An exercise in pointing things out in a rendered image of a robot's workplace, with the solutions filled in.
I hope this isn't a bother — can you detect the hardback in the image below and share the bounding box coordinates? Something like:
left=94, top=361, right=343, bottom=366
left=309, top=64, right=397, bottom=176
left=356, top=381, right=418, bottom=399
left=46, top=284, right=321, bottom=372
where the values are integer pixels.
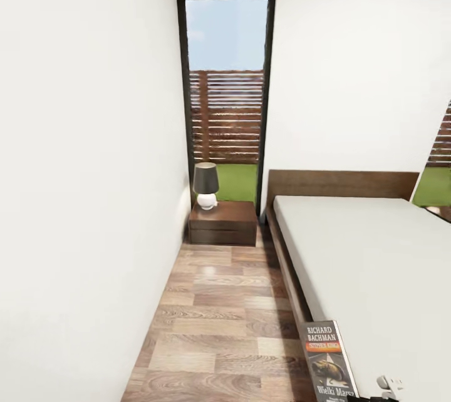
left=301, top=320, right=360, bottom=402

